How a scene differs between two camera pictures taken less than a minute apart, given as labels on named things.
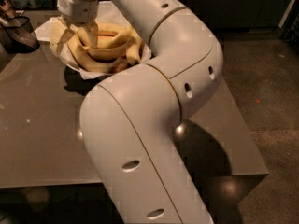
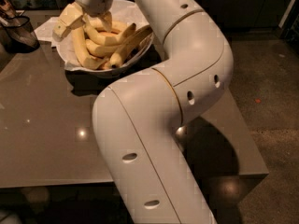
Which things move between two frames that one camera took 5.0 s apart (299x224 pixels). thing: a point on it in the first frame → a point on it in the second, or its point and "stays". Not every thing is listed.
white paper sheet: [44, 31] stays
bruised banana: [119, 67] → [106, 66]
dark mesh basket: [17, 35] stays
